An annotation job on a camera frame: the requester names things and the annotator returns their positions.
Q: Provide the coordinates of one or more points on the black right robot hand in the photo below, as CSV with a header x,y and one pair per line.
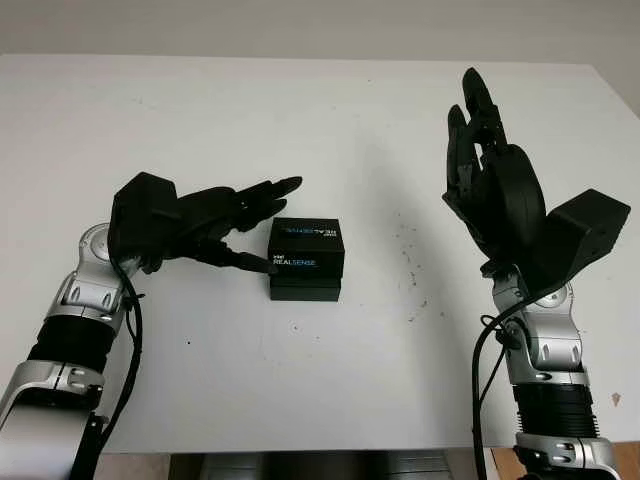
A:
x,y
510,200

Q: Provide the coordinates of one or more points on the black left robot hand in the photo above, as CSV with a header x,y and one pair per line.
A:
x,y
210,210

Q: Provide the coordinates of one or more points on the black RealSense box lid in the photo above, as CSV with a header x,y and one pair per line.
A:
x,y
305,245

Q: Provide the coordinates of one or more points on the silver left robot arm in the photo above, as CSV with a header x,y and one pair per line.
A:
x,y
65,340

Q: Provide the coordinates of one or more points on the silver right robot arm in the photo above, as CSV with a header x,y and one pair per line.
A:
x,y
550,350

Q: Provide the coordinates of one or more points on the dark grey robot torso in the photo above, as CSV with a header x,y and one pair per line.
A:
x,y
320,465

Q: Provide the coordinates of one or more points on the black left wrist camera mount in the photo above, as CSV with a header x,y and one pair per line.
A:
x,y
142,215

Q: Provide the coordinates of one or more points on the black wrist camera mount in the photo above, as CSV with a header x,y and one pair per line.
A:
x,y
142,215
585,225

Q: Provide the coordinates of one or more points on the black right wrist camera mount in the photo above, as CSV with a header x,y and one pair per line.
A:
x,y
585,225

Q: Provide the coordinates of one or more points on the black camera box base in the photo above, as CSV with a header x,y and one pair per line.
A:
x,y
305,291

